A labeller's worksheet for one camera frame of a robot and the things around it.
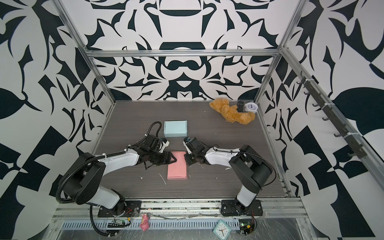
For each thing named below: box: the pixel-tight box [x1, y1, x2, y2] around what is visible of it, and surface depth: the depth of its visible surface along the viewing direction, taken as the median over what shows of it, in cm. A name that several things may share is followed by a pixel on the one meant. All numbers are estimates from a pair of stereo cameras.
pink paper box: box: [167, 151, 188, 180], surface depth 86 cm
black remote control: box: [236, 99, 244, 113], surface depth 121 cm
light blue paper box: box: [163, 120, 188, 138], surface depth 101 cm
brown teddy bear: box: [209, 98, 256, 125], surface depth 104 cm
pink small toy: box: [140, 213, 150, 231], surface depth 70 cm
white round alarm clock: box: [244, 102, 259, 114], surface depth 116 cm
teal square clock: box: [213, 220, 232, 240], surface depth 69 cm
